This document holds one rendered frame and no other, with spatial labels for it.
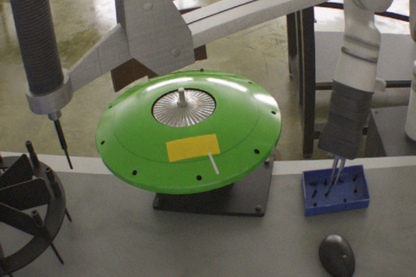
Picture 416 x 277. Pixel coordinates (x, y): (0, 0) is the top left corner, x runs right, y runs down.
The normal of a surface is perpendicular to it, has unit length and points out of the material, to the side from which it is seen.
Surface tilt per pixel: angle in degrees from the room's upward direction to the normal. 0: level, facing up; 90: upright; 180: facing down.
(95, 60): 90
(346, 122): 71
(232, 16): 8
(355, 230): 0
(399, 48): 0
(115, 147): 24
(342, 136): 59
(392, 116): 0
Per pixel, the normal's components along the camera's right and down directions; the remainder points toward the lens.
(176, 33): 0.35, 0.54
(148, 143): -0.22, -0.64
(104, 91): -0.09, -0.80
